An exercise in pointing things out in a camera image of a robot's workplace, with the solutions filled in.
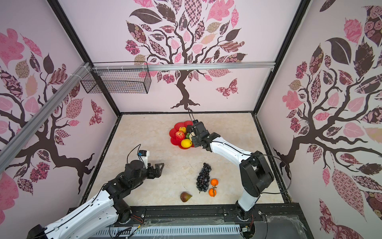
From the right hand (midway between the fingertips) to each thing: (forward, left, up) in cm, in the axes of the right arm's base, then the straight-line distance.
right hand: (198, 135), depth 90 cm
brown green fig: (-32, +8, -10) cm, 35 cm away
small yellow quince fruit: (+12, +11, -7) cm, 18 cm away
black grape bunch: (-24, -2, -11) cm, 27 cm away
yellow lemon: (-1, +8, -7) cm, 11 cm away
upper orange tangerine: (-25, -8, -11) cm, 28 cm away
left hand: (-19, +23, -3) cm, 30 cm away
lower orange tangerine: (-30, -7, -11) cm, 33 cm away
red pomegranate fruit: (+6, +12, -8) cm, 16 cm away
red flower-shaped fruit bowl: (+10, +18, -8) cm, 22 cm away
